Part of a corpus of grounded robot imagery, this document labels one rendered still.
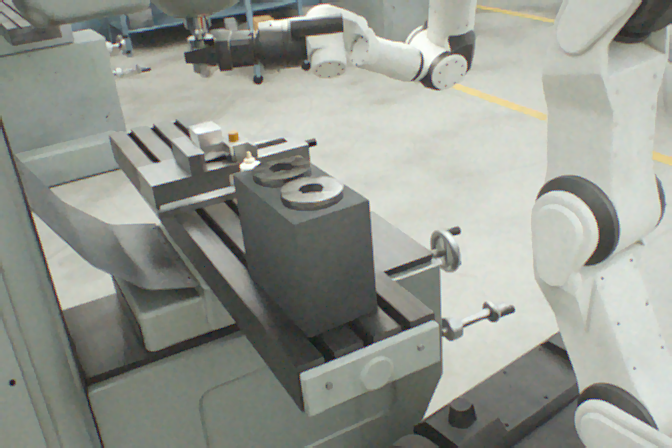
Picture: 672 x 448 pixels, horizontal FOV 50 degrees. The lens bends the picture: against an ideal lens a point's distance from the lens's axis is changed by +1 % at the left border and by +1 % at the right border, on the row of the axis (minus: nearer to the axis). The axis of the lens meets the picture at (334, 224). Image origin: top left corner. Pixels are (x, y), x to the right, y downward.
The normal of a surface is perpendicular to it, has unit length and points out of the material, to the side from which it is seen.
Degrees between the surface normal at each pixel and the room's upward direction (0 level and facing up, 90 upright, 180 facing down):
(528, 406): 0
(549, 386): 0
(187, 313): 90
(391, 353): 90
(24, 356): 88
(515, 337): 0
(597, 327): 90
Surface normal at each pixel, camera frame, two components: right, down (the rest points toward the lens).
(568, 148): -0.79, 0.34
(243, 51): 0.05, 0.45
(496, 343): -0.09, -0.88
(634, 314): 0.50, -0.12
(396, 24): 0.54, 0.34
